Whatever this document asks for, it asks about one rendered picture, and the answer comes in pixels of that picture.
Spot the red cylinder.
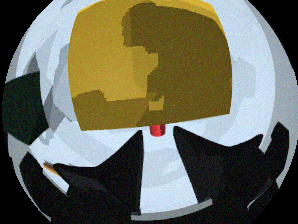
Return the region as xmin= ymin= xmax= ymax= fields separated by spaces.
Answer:
xmin=150 ymin=124 xmax=165 ymax=137

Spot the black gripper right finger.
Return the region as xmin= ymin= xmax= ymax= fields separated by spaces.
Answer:
xmin=173 ymin=125 xmax=263 ymax=204

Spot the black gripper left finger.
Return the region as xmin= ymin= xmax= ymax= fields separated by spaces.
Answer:
xmin=53 ymin=129 xmax=144 ymax=214

